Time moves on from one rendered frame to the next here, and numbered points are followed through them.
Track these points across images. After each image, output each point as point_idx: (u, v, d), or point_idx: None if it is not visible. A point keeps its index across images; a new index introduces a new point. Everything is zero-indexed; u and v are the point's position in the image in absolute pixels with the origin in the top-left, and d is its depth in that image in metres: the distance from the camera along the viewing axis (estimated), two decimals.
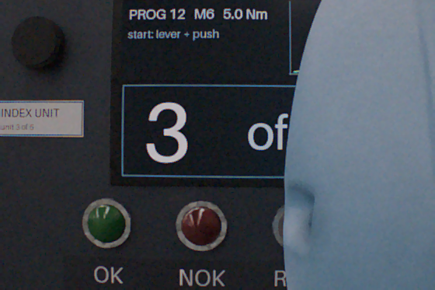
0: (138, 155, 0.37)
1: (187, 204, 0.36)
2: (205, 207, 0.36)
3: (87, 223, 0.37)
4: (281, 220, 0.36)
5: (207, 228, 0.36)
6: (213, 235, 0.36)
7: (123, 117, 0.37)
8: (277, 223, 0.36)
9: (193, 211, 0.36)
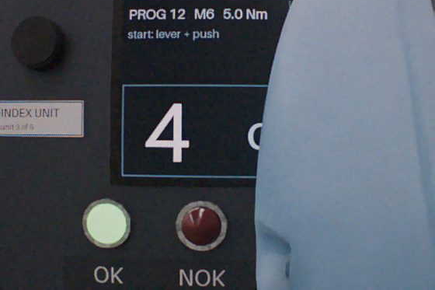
0: (138, 155, 0.37)
1: (187, 204, 0.36)
2: (205, 207, 0.36)
3: (87, 223, 0.37)
4: None
5: (207, 228, 0.36)
6: (213, 235, 0.36)
7: (123, 117, 0.37)
8: None
9: (193, 211, 0.36)
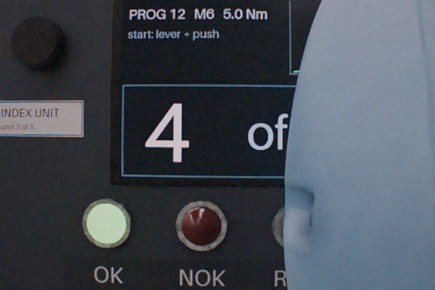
0: (138, 155, 0.37)
1: (187, 204, 0.36)
2: (205, 207, 0.36)
3: (87, 223, 0.37)
4: (281, 220, 0.36)
5: (207, 228, 0.36)
6: (213, 235, 0.36)
7: (123, 117, 0.37)
8: (277, 223, 0.36)
9: (193, 211, 0.36)
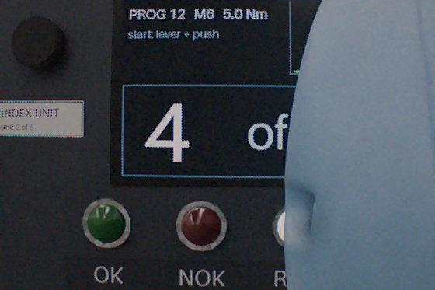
0: (138, 155, 0.37)
1: (187, 204, 0.36)
2: (205, 207, 0.36)
3: (87, 223, 0.37)
4: (281, 220, 0.36)
5: (207, 228, 0.36)
6: (213, 235, 0.36)
7: (123, 117, 0.37)
8: (277, 223, 0.36)
9: (193, 211, 0.36)
